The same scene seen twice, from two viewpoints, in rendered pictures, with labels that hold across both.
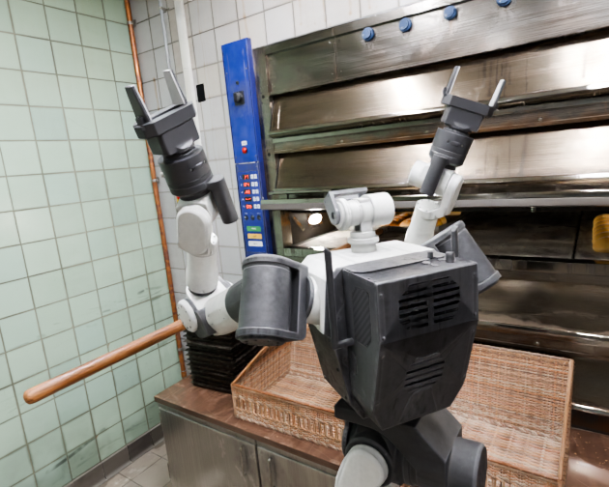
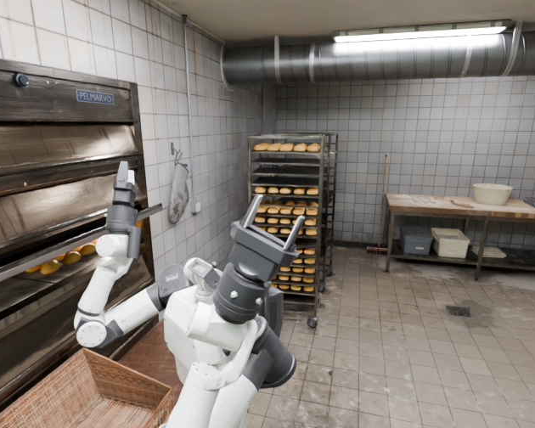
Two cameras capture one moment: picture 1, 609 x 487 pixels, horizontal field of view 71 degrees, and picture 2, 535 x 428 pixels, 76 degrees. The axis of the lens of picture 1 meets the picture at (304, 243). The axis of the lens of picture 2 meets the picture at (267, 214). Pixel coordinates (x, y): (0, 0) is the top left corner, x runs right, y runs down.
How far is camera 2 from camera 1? 1.28 m
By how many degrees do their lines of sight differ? 106
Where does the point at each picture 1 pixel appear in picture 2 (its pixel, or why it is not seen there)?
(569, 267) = (64, 288)
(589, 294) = (73, 301)
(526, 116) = (14, 183)
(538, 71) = (17, 146)
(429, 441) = not seen: hidden behind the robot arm
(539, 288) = (47, 315)
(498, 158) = (0, 222)
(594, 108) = (55, 176)
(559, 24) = (20, 110)
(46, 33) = not seen: outside the picture
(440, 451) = not seen: hidden behind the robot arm
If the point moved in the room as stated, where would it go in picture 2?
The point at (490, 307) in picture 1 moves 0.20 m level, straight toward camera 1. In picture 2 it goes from (22, 356) to (70, 357)
